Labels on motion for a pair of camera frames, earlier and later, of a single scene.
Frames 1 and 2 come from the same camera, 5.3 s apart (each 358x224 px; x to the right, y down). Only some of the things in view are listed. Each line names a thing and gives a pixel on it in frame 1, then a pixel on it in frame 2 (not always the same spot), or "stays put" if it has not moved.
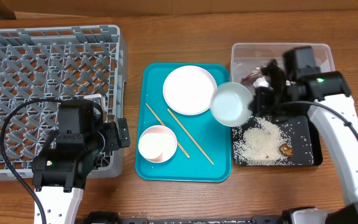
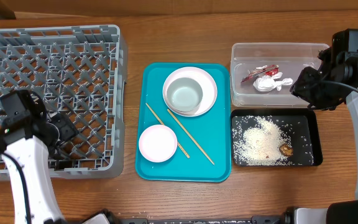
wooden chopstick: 178,144 stays put
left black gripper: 113,142 -> 69,130
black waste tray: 276,140 stays put
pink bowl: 157,144 stays put
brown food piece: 286,149 stays put
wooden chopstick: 190,136 stays put
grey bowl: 231,104 -> 184,95
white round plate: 189,90 stays put
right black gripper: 262,101 -> 305,86
